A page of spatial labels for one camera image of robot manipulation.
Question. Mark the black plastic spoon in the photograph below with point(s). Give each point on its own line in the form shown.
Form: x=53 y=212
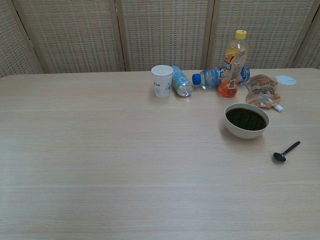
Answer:
x=279 y=157

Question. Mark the white cup of black liquid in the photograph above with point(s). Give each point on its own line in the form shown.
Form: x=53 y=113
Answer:
x=246 y=120

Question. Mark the white paper cup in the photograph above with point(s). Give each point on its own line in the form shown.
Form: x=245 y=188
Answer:
x=162 y=83

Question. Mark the blue-label plastic bottle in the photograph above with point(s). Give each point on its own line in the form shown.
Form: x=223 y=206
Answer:
x=180 y=81

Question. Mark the clear water bottle blue cap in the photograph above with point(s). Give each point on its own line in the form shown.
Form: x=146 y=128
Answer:
x=208 y=77

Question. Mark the woven rattan folding screen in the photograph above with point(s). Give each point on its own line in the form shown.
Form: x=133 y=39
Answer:
x=162 y=32

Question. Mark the orange tea bottle yellow cap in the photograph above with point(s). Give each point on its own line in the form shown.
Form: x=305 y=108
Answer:
x=236 y=53

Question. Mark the orange spout drink pouch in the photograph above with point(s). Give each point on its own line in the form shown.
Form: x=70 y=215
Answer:
x=260 y=92

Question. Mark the white round lid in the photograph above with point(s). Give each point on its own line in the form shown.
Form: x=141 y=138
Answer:
x=285 y=80

